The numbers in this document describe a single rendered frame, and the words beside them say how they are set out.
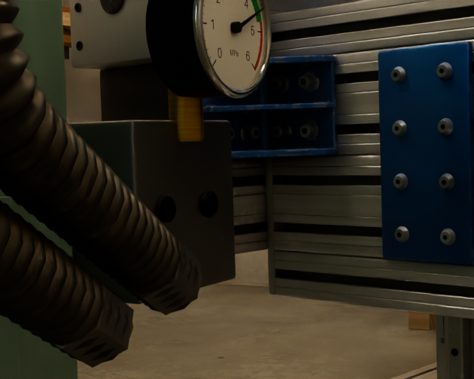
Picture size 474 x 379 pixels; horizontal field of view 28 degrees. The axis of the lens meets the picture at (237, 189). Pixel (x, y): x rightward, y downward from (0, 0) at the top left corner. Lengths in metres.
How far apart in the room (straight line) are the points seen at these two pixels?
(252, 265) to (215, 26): 3.55
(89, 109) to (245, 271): 1.06
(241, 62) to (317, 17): 0.44
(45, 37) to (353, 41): 0.46
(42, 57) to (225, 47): 0.08
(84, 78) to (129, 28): 3.53
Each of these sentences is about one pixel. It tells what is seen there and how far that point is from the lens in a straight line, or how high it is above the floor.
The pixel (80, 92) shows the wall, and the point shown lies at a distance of 4.40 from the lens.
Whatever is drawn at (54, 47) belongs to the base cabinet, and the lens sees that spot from 0.42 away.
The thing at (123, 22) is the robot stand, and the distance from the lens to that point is 0.86.
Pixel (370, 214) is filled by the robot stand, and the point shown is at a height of 0.54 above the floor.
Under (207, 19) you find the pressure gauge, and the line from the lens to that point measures 0.41.
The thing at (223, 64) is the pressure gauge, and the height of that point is 0.64.
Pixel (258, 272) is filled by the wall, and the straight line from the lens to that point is 3.94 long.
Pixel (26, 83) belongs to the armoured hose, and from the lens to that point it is 0.22.
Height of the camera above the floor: 0.61
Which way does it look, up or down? 3 degrees down
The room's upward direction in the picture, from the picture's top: 2 degrees counter-clockwise
